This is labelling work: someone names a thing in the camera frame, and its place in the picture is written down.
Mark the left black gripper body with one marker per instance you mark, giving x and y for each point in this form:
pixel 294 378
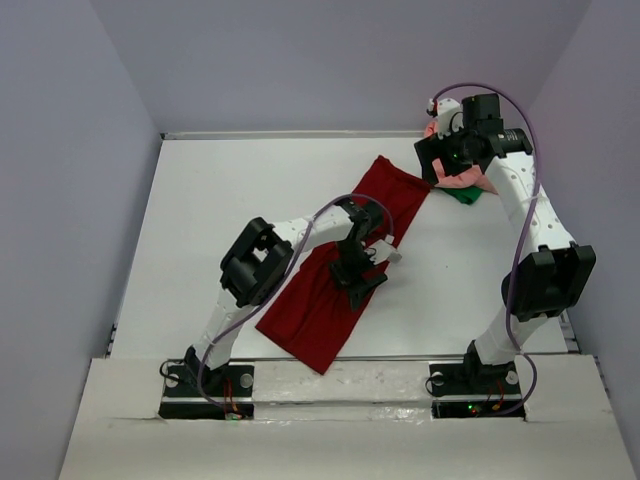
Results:
pixel 351 262

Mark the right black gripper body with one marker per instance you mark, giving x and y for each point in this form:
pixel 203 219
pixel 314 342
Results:
pixel 455 155

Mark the red t shirt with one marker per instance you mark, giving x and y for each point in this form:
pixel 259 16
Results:
pixel 314 315

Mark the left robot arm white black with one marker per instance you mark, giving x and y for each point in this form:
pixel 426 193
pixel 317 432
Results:
pixel 263 256

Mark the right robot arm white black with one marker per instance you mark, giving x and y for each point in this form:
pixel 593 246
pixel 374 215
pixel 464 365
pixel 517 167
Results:
pixel 497 346

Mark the green t shirt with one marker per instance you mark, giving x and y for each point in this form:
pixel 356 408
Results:
pixel 465 196

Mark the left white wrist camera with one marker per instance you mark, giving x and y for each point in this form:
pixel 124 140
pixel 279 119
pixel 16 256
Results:
pixel 382 251

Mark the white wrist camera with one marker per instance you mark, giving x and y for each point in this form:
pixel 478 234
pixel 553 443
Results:
pixel 446 117
pixel 382 251

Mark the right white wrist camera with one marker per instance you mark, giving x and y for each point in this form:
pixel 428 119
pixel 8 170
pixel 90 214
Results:
pixel 446 117

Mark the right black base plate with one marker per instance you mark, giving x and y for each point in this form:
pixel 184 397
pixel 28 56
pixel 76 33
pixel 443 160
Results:
pixel 461 392

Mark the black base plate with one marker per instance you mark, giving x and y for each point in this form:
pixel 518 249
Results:
pixel 461 392
pixel 232 393

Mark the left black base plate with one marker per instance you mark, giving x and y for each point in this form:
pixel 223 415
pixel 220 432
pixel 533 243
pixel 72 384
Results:
pixel 232 393

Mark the aluminium rail back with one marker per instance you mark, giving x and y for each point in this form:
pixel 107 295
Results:
pixel 289 134

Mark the aluminium rail right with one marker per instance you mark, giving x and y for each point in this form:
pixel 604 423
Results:
pixel 565 325

